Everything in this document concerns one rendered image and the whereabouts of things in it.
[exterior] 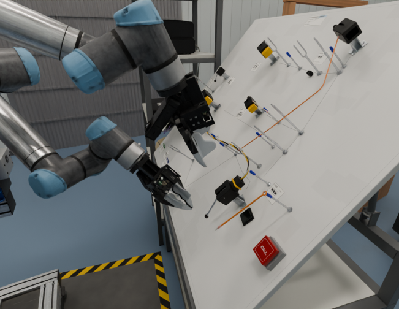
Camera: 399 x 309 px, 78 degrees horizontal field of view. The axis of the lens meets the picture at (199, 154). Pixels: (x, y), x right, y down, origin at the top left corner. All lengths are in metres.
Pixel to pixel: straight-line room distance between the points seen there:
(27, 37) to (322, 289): 1.06
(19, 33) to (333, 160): 0.72
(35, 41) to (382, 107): 0.76
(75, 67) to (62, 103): 3.66
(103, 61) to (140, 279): 1.71
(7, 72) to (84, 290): 1.53
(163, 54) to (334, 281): 0.91
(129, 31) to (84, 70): 0.10
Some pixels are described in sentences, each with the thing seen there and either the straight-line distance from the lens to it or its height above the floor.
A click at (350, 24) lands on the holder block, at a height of 1.59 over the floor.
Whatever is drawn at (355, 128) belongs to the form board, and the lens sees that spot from 0.71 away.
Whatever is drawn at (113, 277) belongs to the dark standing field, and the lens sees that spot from 2.06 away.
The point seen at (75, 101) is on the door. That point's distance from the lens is 4.13.
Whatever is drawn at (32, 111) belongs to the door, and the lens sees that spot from 4.20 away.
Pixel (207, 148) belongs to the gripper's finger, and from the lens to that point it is 0.57.
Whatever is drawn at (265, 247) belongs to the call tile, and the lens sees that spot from 0.64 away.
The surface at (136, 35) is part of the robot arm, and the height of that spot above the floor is 1.56.
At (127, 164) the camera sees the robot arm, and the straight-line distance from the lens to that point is 0.68.
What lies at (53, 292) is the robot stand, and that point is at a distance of 1.85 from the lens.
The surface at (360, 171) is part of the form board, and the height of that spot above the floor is 1.29.
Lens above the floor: 1.56
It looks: 26 degrees down
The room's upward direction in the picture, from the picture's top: straight up
